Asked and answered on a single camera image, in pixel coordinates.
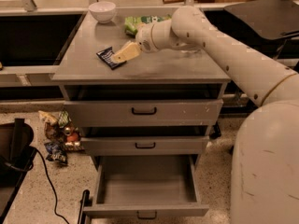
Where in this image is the grey middle drawer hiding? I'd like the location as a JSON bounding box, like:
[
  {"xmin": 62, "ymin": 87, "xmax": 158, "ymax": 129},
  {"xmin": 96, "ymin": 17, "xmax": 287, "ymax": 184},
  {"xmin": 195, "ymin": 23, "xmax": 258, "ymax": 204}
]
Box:
[{"xmin": 81, "ymin": 136, "xmax": 209, "ymax": 156}]

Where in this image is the grey top drawer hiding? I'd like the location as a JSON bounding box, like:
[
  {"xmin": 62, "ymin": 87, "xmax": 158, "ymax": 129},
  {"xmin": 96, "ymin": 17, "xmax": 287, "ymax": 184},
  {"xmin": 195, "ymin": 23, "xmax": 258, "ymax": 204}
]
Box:
[{"xmin": 64, "ymin": 100, "xmax": 222, "ymax": 127}]

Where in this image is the dark blue rxbar wrapper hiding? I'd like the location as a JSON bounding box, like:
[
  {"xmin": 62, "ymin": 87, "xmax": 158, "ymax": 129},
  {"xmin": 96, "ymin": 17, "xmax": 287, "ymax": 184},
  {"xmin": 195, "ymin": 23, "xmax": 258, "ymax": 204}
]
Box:
[{"xmin": 96, "ymin": 47, "xmax": 124, "ymax": 70}]

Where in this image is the green chip bag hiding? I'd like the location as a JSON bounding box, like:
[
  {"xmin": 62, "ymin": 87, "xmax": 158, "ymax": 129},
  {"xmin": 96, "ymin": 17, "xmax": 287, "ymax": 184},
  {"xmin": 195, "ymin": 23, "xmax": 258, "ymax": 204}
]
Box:
[{"xmin": 124, "ymin": 15, "xmax": 171, "ymax": 36}]

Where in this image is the black office chair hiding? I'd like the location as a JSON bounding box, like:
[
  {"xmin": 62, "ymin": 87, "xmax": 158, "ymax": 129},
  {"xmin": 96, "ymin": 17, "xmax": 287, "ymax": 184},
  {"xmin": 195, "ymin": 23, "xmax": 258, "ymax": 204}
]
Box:
[{"xmin": 224, "ymin": 0, "xmax": 299, "ymax": 59}]

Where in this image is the pile of snack packages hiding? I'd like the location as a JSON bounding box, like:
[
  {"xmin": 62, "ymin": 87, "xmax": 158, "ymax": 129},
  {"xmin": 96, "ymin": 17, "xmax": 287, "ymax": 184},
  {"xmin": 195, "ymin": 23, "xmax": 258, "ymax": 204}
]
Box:
[{"xmin": 38, "ymin": 110, "xmax": 84, "ymax": 165}]

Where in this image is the black cable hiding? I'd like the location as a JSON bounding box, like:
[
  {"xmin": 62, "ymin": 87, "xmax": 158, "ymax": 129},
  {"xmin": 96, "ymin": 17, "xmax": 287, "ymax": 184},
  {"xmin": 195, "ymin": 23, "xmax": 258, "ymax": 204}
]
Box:
[{"xmin": 31, "ymin": 147, "xmax": 71, "ymax": 224}]

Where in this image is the grey drawer cabinet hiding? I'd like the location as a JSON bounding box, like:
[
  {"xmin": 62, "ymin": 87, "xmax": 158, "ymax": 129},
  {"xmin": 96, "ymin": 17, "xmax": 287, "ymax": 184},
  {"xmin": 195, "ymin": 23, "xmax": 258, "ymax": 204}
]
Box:
[{"xmin": 53, "ymin": 7, "xmax": 229, "ymax": 221}]

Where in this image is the white bowl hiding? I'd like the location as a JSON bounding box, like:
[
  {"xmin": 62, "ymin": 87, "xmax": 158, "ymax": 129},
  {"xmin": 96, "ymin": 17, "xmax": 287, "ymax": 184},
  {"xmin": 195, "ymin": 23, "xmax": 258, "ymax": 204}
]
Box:
[{"xmin": 89, "ymin": 1, "xmax": 116, "ymax": 23}]

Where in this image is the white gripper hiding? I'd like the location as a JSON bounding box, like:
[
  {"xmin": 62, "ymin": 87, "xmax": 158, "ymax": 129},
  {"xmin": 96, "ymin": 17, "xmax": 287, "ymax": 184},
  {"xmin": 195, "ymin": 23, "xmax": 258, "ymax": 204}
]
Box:
[{"xmin": 112, "ymin": 23, "xmax": 156, "ymax": 62}]

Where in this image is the grey open bottom drawer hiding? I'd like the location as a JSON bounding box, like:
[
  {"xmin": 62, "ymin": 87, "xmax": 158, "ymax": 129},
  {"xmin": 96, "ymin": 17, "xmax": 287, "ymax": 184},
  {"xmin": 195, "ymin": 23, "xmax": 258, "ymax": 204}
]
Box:
[{"xmin": 83, "ymin": 155, "xmax": 208, "ymax": 219}]

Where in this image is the wooden stick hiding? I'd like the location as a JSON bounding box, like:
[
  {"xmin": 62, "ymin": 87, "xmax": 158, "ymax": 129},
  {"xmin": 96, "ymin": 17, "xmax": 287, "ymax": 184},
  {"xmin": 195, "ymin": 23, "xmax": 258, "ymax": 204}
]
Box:
[{"xmin": 163, "ymin": 0, "xmax": 185, "ymax": 4}]

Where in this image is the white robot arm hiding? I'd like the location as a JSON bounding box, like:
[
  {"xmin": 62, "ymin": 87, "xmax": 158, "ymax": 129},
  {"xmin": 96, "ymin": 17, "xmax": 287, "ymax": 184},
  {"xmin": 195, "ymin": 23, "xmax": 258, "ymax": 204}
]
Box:
[{"xmin": 112, "ymin": 6, "xmax": 299, "ymax": 224}]

